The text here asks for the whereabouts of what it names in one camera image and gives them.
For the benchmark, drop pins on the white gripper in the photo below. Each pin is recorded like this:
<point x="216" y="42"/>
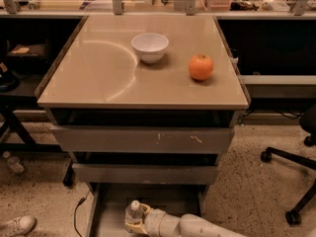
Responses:
<point x="153" y="221"/>

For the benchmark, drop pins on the clear plastic water bottle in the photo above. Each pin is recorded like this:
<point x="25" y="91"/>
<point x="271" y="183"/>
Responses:
<point x="134" y="213"/>

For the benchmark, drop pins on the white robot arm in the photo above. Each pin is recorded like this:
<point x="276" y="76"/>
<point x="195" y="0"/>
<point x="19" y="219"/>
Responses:
<point x="142" y="219"/>

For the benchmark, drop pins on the open bottom grey drawer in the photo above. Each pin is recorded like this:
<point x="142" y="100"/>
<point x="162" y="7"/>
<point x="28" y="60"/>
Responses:
<point x="111" y="200"/>

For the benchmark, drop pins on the middle grey drawer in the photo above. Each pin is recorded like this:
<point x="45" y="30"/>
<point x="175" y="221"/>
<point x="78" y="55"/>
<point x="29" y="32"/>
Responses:
<point x="146" y="174"/>

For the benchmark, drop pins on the top grey drawer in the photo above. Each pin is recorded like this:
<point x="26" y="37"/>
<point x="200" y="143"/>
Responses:
<point x="126" y="139"/>

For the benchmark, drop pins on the grey drawer cabinet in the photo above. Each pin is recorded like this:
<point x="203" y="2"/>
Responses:
<point x="98" y="80"/>

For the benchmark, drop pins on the small bottle on floor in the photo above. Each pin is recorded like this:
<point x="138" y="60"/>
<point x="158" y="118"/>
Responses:
<point x="13" y="163"/>

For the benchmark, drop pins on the white sneaker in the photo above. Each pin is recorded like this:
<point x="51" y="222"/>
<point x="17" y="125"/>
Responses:
<point x="18" y="227"/>

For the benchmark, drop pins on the orange fruit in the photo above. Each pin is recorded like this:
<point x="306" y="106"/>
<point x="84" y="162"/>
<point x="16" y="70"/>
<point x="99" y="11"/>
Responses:
<point x="200" y="67"/>

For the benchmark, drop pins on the white ceramic bowl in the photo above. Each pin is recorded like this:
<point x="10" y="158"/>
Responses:
<point x="150" y="47"/>

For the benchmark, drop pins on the black side table frame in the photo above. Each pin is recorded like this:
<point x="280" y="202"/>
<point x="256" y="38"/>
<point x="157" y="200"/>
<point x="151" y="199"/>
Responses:
<point x="13" y="104"/>

